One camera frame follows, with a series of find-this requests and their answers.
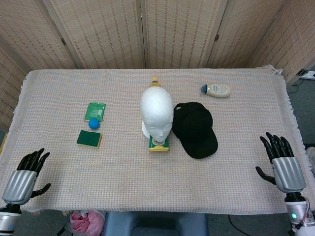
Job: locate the black baseball cap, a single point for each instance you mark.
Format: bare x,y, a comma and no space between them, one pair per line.
194,130

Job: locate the white squeeze bottle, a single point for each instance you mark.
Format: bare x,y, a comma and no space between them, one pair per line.
217,90

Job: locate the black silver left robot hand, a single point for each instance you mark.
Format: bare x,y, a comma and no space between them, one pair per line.
21,184

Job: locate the pink plastic bag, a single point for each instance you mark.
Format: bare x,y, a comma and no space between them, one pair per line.
86,222

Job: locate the green yellow sponge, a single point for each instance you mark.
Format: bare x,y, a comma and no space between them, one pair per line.
89,138

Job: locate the green foil packet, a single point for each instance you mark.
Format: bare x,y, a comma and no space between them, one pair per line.
95,110

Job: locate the wooden board edge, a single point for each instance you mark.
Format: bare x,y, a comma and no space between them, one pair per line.
2,143

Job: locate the green yellow carton box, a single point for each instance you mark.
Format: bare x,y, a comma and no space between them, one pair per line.
158,146

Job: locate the woven folding screen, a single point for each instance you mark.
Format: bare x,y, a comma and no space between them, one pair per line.
110,32

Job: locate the white foam mannequin head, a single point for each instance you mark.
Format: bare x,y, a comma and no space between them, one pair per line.
156,108

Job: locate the white power strip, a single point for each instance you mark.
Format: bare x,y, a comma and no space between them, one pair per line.
307,73

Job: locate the beige woven tablecloth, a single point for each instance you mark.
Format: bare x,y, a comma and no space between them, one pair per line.
137,177

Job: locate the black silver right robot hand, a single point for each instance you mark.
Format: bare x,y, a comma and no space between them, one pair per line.
289,174

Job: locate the blue grey chair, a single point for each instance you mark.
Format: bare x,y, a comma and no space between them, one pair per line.
155,225

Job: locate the blue ball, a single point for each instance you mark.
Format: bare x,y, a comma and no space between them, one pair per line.
93,124

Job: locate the yellow capped bottle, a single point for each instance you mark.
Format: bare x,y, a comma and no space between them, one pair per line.
154,82

